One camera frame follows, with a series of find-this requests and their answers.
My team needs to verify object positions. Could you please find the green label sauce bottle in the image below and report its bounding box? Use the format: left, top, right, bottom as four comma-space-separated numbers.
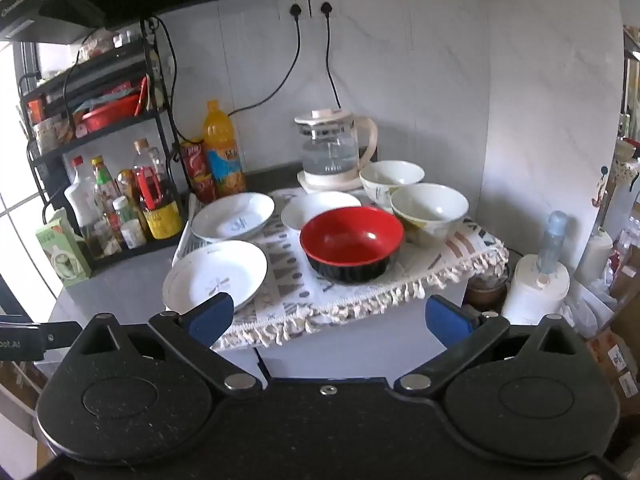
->
91, 156, 120, 212

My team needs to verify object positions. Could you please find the white wall socket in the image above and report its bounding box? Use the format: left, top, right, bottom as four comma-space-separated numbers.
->
277, 0, 340, 21

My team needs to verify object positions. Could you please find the white vinegar bottle red cap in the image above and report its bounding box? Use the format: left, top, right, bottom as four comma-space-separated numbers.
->
64, 156, 105, 259

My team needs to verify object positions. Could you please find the small white jar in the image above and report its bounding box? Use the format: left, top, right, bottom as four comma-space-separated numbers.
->
120, 219, 146, 249

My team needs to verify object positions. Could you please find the paper towel roll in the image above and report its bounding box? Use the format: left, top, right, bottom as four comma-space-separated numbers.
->
501, 255, 570, 325

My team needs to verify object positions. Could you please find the glass electric kettle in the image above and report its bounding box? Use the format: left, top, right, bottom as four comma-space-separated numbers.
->
294, 108, 378, 178

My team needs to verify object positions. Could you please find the patterned fringed table cloth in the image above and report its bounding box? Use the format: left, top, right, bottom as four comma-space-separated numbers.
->
171, 188, 509, 350

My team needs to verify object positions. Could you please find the black metal kitchen rack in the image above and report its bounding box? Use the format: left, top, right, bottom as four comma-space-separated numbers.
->
18, 16, 194, 273

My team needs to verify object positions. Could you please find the black power cable left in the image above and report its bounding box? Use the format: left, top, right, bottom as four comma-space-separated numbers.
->
226, 3, 305, 117

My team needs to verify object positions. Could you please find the white ceramic bowl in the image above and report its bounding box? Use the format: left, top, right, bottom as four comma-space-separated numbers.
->
390, 183, 469, 247

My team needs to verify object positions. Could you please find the orange juice bottle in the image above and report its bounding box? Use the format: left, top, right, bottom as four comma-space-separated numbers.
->
203, 100, 246, 196

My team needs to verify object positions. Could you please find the red and black bowl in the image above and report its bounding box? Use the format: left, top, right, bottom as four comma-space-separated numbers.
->
299, 206, 405, 284

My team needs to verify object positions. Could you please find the red plastic basin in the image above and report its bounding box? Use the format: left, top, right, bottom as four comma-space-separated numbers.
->
80, 94, 140, 133

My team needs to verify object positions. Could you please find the dark soy sauce bottle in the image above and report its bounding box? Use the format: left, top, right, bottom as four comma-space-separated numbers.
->
134, 139, 183, 240

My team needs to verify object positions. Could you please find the cream kettle base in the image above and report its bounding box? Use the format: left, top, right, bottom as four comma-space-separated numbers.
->
296, 169, 362, 194

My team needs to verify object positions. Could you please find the white patterned bowl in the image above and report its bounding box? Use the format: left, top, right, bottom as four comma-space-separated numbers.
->
359, 160, 425, 208

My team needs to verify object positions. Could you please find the brown cardboard box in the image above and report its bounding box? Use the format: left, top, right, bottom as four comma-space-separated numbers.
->
588, 292, 639, 417

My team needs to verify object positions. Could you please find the green carton box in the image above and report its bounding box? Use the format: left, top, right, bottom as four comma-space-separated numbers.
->
36, 209, 91, 287

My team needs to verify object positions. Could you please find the black power cable right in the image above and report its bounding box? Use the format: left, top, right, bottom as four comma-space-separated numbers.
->
319, 1, 344, 111

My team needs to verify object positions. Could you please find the white bakery plate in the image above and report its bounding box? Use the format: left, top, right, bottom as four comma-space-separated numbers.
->
281, 191, 361, 232

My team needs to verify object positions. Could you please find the light blue bottle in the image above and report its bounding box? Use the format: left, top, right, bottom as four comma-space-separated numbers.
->
536, 210, 568, 274

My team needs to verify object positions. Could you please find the black power cable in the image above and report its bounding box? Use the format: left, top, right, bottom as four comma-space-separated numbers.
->
226, 3, 305, 117
319, 1, 344, 111

